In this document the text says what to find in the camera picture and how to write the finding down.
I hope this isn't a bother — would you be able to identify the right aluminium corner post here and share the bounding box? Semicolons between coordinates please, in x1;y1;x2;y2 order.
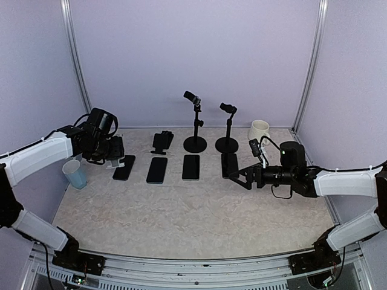
291;0;329;134

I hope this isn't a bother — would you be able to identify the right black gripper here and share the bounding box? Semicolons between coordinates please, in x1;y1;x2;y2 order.
230;161;296;190

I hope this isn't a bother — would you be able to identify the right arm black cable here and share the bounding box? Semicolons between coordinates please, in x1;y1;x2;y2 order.
259;135;294;199

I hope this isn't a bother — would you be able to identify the black round-base phone stand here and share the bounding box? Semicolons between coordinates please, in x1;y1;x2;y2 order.
183;91;207;153

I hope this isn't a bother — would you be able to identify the aluminium front rail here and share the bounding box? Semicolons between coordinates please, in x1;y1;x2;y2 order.
27;241;372;290

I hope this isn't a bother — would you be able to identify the aluminium corner post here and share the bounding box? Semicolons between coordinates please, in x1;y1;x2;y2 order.
291;0;329;134
60;0;93;113

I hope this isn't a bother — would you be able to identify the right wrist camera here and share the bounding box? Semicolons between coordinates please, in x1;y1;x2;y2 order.
249;138;268;168

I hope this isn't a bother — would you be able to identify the white ceramic mug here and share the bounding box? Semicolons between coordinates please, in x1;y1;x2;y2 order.
248;120;270;141

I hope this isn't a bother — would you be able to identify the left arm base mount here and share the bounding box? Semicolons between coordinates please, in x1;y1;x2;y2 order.
52;249;106;276

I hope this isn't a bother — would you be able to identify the purple edged black smartphone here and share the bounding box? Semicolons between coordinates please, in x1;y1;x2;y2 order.
221;153;239;179

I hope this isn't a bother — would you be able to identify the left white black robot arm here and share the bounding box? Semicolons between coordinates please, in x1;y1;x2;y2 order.
1;108;125;269

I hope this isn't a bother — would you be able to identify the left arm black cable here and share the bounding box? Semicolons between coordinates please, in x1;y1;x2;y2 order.
72;113;119;140

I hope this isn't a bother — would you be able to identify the left aluminium corner post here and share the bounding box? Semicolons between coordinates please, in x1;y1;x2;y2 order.
60;0;93;113

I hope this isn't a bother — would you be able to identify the light blue small object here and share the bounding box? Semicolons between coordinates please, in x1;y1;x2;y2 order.
62;159;87;190

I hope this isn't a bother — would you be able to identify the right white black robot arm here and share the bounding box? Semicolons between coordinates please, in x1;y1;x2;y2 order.
229;141;386;268

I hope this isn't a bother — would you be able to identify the black folding phone stand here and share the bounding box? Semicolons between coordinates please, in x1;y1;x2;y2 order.
151;130;174;155

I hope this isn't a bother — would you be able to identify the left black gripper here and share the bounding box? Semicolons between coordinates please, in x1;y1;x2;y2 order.
85;135;124;161

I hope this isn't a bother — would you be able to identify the silver edged black smartphone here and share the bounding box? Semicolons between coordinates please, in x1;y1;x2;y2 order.
182;155;200;181

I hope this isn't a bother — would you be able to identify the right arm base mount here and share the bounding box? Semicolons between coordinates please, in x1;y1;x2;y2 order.
288;240;342;275

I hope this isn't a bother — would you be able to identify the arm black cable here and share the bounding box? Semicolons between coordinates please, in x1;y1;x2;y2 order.
72;113;119;140
259;135;294;199

